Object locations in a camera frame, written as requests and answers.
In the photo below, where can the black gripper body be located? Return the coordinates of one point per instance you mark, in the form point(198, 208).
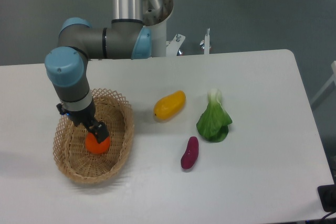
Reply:
point(85, 117)

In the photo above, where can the black device at table corner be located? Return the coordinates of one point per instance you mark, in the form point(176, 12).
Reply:
point(327, 197)

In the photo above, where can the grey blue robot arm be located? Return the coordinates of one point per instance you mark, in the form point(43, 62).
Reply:
point(78, 42)

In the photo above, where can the orange fruit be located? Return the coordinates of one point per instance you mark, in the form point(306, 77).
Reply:
point(94, 147)

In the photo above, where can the yellow mango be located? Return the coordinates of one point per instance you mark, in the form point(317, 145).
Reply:
point(169, 105)

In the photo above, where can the white frame at right edge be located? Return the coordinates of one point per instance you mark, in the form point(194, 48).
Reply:
point(327, 88)

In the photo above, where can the green bok choy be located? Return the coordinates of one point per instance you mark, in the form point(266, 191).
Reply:
point(214, 121)

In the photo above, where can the white right mounting bracket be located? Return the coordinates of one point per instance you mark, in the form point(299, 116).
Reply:
point(174, 46)

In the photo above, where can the purple sweet potato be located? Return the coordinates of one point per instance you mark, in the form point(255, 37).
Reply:
point(191, 153)

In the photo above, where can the woven wicker basket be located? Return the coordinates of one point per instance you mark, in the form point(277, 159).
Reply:
point(70, 154)

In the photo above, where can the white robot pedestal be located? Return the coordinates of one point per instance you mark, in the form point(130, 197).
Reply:
point(155, 16)

